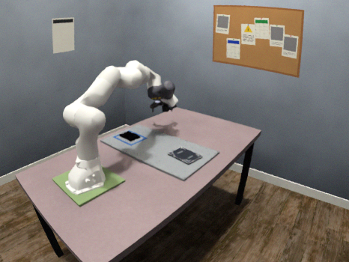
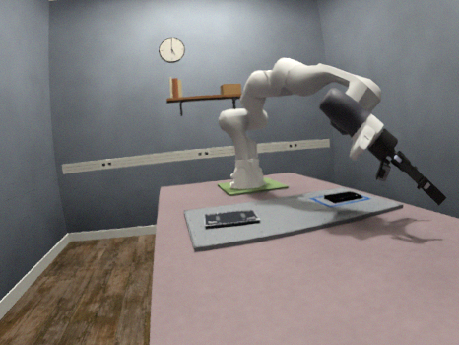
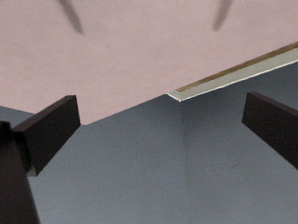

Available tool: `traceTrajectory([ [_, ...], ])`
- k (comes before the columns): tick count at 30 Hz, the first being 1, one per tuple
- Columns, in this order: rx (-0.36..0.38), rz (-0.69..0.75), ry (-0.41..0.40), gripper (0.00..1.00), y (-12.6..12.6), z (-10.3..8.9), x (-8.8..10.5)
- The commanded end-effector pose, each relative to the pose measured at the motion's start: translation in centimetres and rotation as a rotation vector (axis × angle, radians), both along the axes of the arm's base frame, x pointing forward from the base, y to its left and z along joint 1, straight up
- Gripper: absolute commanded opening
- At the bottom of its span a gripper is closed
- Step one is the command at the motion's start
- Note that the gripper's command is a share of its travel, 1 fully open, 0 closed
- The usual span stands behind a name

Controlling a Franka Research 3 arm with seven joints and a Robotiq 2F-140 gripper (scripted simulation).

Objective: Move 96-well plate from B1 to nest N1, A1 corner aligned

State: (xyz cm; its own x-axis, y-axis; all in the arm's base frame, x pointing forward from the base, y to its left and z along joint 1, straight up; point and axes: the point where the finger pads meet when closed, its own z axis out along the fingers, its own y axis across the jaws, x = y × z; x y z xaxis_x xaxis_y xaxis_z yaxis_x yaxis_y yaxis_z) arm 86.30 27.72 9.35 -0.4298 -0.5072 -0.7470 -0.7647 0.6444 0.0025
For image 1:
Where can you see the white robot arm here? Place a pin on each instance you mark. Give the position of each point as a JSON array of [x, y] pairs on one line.
[[87, 173]]

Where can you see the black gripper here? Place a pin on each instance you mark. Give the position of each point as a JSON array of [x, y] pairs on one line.
[[159, 103]]

